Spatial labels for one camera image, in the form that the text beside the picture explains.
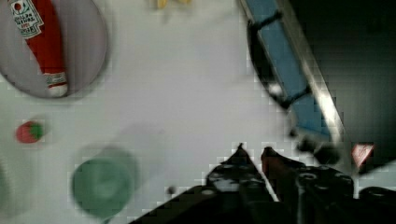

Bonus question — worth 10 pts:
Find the grey round plate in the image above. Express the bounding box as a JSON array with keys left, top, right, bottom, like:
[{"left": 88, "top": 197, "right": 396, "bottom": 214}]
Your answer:
[{"left": 0, "top": 0, "right": 107, "bottom": 99}]

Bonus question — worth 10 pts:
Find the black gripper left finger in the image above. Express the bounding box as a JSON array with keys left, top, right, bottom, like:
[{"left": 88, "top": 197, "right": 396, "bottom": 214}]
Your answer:
[{"left": 205, "top": 143, "right": 274, "bottom": 224}]

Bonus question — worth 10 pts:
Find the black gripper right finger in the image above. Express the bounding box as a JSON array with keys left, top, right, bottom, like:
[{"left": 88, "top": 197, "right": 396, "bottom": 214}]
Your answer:
[{"left": 261, "top": 147, "right": 354, "bottom": 224}]

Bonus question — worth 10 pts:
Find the green measuring cup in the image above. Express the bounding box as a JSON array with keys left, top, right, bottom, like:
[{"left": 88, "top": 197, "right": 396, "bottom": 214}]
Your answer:
[{"left": 70, "top": 147, "right": 138, "bottom": 224}]

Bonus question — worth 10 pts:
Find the silver black toaster oven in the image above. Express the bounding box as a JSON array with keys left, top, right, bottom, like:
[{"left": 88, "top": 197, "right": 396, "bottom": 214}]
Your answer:
[{"left": 239, "top": 0, "right": 396, "bottom": 175}]

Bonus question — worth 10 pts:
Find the red strawberry toy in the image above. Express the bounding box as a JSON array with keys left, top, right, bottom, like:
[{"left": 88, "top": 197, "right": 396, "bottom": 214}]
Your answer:
[{"left": 15, "top": 121, "right": 44, "bottom": 144}]

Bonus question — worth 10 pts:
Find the peeled banana toy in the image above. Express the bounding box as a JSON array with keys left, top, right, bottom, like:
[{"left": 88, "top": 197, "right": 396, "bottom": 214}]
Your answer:
[{"left": 155, "top": 0, "right": 192, "bottom": 9}]

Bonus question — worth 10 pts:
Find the red plush ketchup bottle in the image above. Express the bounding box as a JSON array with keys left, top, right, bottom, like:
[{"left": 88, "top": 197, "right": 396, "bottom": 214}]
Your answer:
[{"left": 7, "top": 0, "right": 68, "bottom": 97}]

